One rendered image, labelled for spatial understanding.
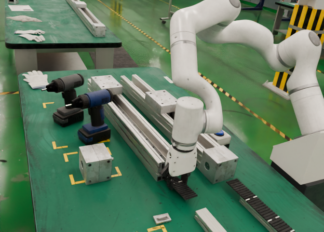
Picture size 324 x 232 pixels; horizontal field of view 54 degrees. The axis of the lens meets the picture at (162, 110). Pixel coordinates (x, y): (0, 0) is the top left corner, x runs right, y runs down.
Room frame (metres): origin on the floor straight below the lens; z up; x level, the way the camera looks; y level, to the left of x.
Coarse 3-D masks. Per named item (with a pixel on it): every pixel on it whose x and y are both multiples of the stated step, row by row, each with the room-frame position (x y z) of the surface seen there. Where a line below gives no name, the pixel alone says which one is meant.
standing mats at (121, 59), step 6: (114, 48) 5.00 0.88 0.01; (120, 48) 5.03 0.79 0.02; (90, 54) 4.59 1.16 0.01; (114, 54) 4.70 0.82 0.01; (120, 54) 4.74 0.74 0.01; (126, 54) 4.77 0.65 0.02; (114, 60) 4.41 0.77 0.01; (120, 60) 4.44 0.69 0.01; (126, 60) 4.48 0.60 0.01; (132, 60) 4.51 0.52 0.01; (114, 66) 4.17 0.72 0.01; (120, 66) 4.20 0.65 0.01; (126, 66) 4.23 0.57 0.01; (132, 66) 4.26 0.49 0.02
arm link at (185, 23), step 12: (204, 0) 1.20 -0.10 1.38; (216, 0) 1.18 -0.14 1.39; (228, 0) 1.17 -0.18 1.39; (180, 12) 1.14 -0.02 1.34; (192, 12) 1.15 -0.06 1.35; (204, 12) 1.16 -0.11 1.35; (216, 12) 1.15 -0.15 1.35; (228, 12) 1.16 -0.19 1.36; (180, 24) 1.10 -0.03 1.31; (192, 24) 1.12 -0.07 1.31; (204, 24) 1.15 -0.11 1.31; (228, 24) 1.20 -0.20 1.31; (180, 36) 1.07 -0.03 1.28; (192, 36) 1.08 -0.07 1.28
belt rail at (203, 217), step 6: (198, 210) 0.77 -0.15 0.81; (204, 210) 0.77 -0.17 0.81; (198, 216) 0.75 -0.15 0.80; (204, 216) 0.74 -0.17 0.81; (210, 216) 0.75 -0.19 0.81; (198, 222) 0.74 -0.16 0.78; (204, 222) 0.72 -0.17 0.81; (210, 222) 0.72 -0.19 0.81; (216, 222) 0.72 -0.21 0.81; (204, 228) 0.72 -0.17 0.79; (210, 228) 0.70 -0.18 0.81; (216, 228) 0.70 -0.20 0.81; (222, 228) 0.70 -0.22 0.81
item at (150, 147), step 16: (112, 112) 1.29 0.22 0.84; (128, 112) 1.31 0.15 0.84; (128, 128) 1.13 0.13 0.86; (144, 128) 1.17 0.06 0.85; (128, 144) 1.12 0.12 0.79; (144, 144) 1.02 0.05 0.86; (160, 144) 1.05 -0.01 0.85; (144, 160) 1.00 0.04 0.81; (160, 160) 0.93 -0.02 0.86; (160, 176) 0.92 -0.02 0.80
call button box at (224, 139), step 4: (224, 132) 1.23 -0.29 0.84; (212, 136) 1.19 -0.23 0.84; (216, 136) 1.19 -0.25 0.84; (220, 136) 1.19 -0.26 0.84; (224, 136) 1.19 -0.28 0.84; (228, 136) 1.20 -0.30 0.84; (216, 140) 1.16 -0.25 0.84; (220, 140) 1.17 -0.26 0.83; (224, 140) 1.18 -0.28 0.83; (228, 140) 1.19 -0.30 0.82; (220, 144) 1.17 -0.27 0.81; (224, 144) 1.18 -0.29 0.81; (228, 144) 1.20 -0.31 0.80
